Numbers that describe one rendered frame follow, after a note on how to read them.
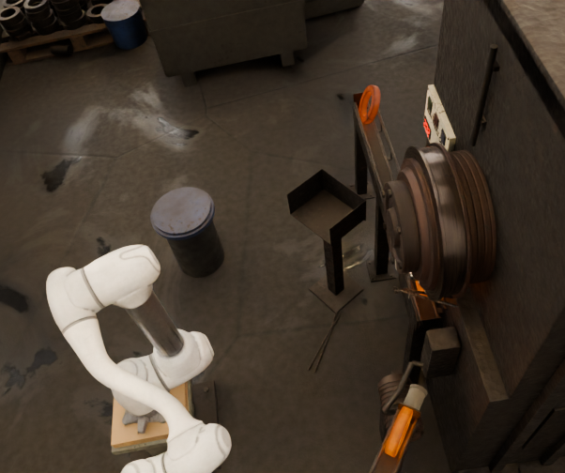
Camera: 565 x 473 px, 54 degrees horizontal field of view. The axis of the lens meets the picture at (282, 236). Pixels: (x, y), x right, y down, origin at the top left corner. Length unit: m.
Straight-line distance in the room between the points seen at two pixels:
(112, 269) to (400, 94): 2.67
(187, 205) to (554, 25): 1.93
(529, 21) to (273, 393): 1.92
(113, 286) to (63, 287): 0.14
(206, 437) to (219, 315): 1.48
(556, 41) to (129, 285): 1.21
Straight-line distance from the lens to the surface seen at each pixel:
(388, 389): 2.10
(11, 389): 3.14
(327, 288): 2.88
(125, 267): 1.63
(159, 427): 2.30
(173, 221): 2.74
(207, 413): 2.68
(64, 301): 1.67
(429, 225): 1.53
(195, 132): 3.79
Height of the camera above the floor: 2.48
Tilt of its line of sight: 53 degrees down
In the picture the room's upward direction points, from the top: 11 degrees counter-clockwise
